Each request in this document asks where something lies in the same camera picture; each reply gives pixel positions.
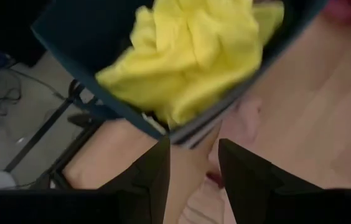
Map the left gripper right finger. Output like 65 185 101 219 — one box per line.
218 138 323 224

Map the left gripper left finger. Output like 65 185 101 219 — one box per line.
96 138 172 224

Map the yellow garment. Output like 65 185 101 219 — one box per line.
95 0 285 128

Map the coral pink garment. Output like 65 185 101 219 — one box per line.
323 0 351 26

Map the navy white striped fabric bin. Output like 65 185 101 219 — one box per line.
30 0 329 149

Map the black table frame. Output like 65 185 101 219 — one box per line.
3 79 114 191

